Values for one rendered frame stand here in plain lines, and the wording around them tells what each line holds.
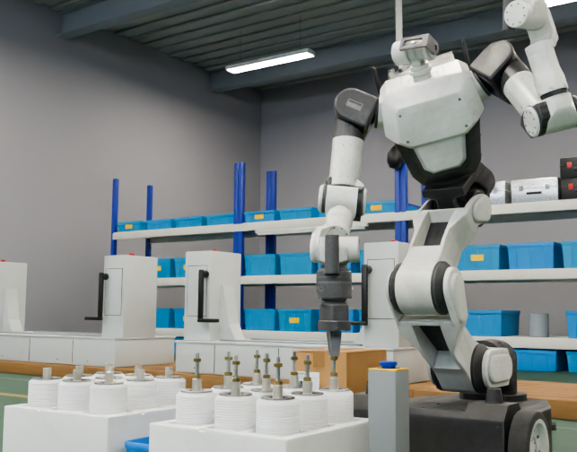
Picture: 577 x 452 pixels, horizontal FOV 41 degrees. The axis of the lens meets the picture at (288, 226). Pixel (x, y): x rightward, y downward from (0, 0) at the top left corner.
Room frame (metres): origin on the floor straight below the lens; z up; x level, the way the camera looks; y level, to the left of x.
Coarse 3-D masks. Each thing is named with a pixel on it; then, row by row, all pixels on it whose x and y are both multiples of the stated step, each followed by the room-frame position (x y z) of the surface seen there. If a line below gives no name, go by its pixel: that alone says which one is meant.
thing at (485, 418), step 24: (360, 408) 2.19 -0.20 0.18; (432, 408) 2.09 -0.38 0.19; (456, 408) 2.09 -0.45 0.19; (480, 408) 2.01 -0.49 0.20; (504, 408) 1.98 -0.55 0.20; (528, 408) 2.28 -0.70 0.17; (432, 432) 2.06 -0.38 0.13; (456, 432) 2.03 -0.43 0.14; (480, 432) 1.99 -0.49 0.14; (504, 432) 1.96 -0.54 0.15
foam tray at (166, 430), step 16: (160, 432) 1.83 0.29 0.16; (176, 432) 1.80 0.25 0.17; (192, 432) 1.77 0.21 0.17; (208, 432) 1.75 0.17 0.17; (224, 432) 1.72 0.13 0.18; (240, 432) 1.71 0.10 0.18; (304, 432) 1.72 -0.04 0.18; (320, 432) 1.74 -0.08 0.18; (336, 432) 1.79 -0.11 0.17; (352, 432) 1.85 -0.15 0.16; (368, 432) 1.91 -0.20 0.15; (160, 448) 1.83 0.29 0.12; (176, 448) 1.80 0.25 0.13; (192, 448) 1.77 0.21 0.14; (208, 448) 1.75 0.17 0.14; (224, 448) 1.72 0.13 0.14; (240, 448) 1.69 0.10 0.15; (256, 448) 1.67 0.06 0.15; (272, 448) 1.65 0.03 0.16; (288, 448) 1.63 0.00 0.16; (304, 448) 1.68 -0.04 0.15; (320, 448) 1.74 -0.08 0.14; (336, 448) 1.79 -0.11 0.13; (352, 448) 1.85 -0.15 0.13; (368, 448) 1.91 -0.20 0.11
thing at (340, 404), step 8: (328, 392) 1.89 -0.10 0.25; (336, 392) 1.89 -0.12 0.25; (344, 392) 1.89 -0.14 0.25; (352, 392) 1.92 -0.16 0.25; (328, 400) 1.88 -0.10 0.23; (336, 400) 1.88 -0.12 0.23; (344, 400) 1.89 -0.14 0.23; (352, 400) 1.91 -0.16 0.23; (328, 408) 1.88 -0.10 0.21; (336, 408) 1.88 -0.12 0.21; (344, 408) 1.89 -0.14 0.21; (352, 408) 1.91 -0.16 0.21; (328, 416) 1.88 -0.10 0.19; (336, 416) 1.88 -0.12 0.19; (344, 416) 1.89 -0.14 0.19; (352, 416) 1.91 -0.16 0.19
